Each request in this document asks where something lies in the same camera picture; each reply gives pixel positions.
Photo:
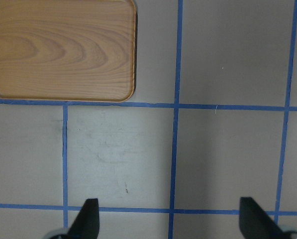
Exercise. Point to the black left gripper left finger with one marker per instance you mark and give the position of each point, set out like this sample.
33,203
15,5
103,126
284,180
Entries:
86,223

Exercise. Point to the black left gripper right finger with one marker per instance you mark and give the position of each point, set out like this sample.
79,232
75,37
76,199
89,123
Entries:
254,223

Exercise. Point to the wooden tray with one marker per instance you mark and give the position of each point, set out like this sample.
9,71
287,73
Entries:
68,50

